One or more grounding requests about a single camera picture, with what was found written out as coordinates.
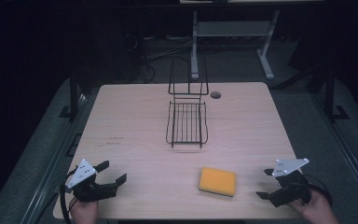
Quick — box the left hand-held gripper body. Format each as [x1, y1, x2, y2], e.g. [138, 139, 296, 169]
[65, 159, 119, 203]

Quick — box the yellow sponge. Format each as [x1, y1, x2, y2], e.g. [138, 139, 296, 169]
[198, 166, 238, 198]

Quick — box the person's right hand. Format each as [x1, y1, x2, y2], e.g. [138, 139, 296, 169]
[288, 189, 339, 224]

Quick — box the grey metal desk frame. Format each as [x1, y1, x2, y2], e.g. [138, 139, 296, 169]
[189, 8, 282, 81]

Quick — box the black wire rack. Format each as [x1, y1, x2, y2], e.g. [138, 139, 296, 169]
[165, 55, 210, 149]

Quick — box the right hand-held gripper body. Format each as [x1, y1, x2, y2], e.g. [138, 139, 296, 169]
[268, 158, 312, 208]

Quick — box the bundle of floor cables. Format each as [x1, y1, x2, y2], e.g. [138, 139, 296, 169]
[124, 32, 197, 83]

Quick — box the black metal stand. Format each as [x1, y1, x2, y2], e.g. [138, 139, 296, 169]
[59, 73, 87, 120]
[321, 66, 351, 122]

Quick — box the black cable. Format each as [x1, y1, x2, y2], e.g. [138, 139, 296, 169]
[59, 167, 79, 224]
[304, 174, 334, 208]

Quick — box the person's left hand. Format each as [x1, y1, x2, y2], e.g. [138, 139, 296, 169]
[69, 197, 100, 224]

